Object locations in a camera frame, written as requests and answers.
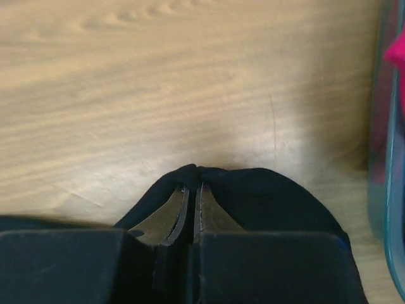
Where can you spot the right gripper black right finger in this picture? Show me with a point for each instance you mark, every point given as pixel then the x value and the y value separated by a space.
pixel 232 265

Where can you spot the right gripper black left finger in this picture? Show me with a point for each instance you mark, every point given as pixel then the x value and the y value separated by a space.
pixel 45 261

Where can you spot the black t shirt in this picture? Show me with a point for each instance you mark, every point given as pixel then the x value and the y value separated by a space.
pixel 257 199

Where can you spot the grey plastic bin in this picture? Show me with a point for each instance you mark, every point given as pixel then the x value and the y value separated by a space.
pixel 386 152

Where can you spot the pink t shirt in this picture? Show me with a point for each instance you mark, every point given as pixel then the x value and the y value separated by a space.
pixel 395 55

